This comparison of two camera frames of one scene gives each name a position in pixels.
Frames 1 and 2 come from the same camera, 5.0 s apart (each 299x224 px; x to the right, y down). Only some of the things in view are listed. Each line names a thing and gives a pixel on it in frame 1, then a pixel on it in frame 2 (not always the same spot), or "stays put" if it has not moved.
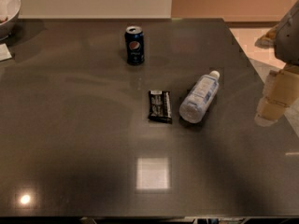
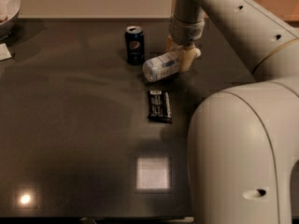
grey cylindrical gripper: [288, 41] → [186, 32]
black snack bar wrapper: [160, 105] stays put
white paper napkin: [5, 53] stays put
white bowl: [9, 11] stays put
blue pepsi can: [135, 46] stays put
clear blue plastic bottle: [199, 97] → [162, 66]
